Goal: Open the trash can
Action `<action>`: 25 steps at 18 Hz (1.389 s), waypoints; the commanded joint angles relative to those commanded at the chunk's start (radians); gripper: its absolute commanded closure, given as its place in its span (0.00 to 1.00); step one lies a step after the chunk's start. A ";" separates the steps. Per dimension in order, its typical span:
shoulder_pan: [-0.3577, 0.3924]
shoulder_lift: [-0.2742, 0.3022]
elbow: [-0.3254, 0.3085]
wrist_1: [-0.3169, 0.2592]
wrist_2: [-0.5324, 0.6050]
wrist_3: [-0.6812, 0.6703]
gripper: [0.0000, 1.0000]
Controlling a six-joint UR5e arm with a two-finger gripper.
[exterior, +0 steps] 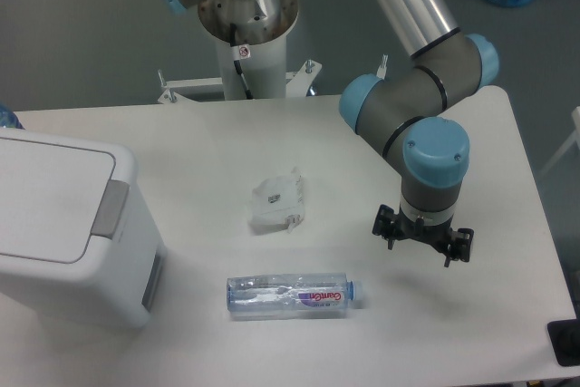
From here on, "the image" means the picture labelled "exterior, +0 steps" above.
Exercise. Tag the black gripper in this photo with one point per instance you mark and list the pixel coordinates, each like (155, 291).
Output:
(430, 228)

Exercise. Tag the white push-lid trash can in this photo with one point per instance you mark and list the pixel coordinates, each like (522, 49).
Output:
(77, 237)

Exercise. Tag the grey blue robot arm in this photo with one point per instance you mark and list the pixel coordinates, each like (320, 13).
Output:
(401, 120)

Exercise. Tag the clear plastic water bottle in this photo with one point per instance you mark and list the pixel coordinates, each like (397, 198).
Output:
(292, 293)

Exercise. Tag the black clamp on table edge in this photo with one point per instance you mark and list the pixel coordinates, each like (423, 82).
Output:
(564, 337)

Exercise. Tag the blue patterned object at left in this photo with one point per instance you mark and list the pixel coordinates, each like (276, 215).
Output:
(8, 119)

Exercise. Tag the white frame at right edge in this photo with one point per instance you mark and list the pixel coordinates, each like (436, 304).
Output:
(572, 141)

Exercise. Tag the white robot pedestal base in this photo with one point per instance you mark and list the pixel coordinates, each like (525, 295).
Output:
(250, 40)

